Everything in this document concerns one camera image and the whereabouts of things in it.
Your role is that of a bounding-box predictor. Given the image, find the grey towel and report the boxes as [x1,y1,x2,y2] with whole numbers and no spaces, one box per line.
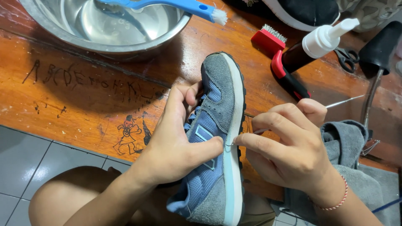
[273,120,402,226]

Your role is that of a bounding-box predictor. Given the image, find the black gooseneck clip lamp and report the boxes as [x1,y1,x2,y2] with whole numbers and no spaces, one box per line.
[359,20,402,157]

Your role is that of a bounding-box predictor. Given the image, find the red white string bracelet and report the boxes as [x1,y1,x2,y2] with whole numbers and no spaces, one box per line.
[309,175,348,211]

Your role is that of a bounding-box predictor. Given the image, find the person's left hand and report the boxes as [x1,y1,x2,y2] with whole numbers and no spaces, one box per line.
[130,81,224,189]

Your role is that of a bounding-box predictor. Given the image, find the blue cable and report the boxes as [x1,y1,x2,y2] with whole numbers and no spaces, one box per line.
[372,197,402,214]

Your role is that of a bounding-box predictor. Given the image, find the black scissors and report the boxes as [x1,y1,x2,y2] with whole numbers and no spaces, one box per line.
[334,47,360,74]

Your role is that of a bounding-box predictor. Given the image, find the person's right hand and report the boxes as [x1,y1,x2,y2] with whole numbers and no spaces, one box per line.
[233,98,346,201]

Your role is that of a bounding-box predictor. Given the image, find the steel bowl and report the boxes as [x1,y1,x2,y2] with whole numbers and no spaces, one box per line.
[19,0,193,60]

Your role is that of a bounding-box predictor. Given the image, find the olive shorts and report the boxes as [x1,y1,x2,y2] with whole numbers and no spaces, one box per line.
[232,191,277,226]

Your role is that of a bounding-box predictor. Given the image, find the blue grey sneaker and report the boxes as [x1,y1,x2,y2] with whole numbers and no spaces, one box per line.
[166,52,247,226]

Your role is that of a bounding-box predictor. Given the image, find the person's left leg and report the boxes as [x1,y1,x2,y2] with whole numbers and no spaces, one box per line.
[28,166,157,226]

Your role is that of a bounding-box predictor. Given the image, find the dark bottle with white pump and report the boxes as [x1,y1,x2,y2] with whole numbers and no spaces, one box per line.
[282,18,360,74]

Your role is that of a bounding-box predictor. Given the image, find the thin metal pick tool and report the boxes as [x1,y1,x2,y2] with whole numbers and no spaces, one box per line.
[225,95,366,147]

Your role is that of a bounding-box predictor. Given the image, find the camouflage cloth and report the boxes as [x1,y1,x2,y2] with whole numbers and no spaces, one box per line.
[336,0,402,33]

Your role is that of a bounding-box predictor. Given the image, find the red black wire brush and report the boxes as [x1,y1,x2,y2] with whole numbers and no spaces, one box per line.
[251,24,312,101]

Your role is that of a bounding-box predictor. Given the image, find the blue brush with white bristles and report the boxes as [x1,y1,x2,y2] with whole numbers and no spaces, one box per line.
[96,0,228,26]

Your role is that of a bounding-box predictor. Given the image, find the black shoe with white sole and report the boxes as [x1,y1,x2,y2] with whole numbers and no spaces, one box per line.
[231,0,341,32]

